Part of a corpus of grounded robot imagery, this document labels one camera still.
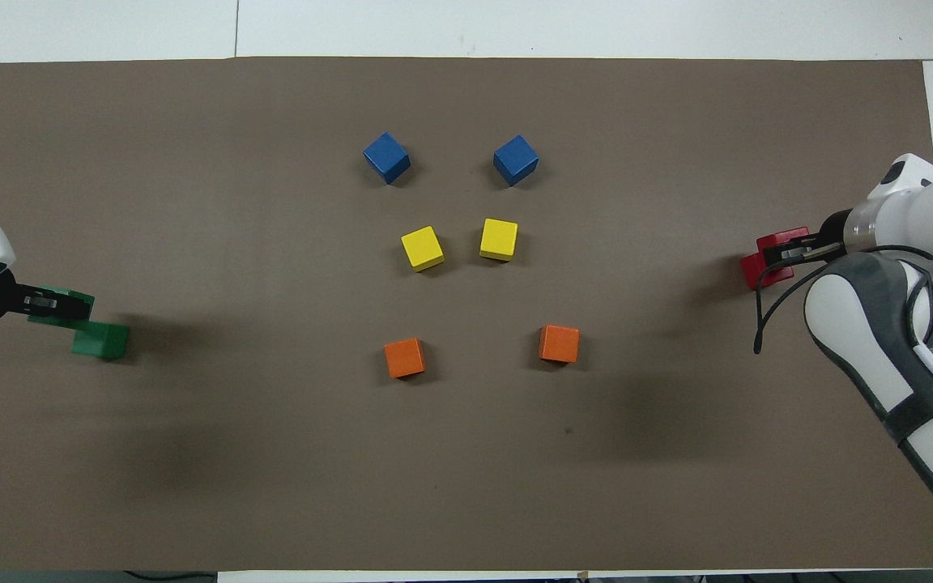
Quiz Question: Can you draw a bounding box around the green wooden cube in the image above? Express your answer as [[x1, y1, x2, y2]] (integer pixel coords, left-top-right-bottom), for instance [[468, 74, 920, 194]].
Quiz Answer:
[[71, 321, 131, 362], [28, 289, 97, 330]]

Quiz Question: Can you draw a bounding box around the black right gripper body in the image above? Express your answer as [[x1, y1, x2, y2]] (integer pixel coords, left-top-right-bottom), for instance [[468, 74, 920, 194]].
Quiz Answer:
[[820, 208, 854, 261]]

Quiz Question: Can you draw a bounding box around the blue wooden cube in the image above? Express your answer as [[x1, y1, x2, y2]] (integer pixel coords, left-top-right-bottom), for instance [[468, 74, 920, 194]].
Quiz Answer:
[[363, 131, 411, 185], [492, 134, 539, 187]]

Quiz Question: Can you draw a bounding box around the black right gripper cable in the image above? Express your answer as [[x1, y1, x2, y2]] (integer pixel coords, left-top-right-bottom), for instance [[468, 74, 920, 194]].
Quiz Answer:
[[754, 245, 933, 355]]

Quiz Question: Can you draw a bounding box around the orange wooden cube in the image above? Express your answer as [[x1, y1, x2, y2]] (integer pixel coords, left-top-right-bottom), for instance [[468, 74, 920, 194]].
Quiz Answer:
[[539, 325, 582, 364], [384, 337, 427, 379]]

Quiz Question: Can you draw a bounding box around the brown table mat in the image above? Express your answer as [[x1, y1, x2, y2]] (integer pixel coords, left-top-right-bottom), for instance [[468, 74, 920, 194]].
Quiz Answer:
[[0, 56, 933, 572]]

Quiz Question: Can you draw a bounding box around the red wooden cube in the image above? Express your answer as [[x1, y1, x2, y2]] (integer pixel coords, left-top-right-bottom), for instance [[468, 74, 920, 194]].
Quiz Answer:
[[756, 226, 812, 280], [739, 251, 796, 292]]

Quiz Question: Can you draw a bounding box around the yellow wooden cube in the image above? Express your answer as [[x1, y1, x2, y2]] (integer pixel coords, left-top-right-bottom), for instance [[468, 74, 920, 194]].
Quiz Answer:
[[400, 225, 445, 272], [479, 218, 519, 262]]

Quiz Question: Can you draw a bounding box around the black floor cable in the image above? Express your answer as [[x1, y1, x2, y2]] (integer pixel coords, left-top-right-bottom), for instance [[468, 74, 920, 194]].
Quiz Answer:
[[125, 570, 218, 582]]

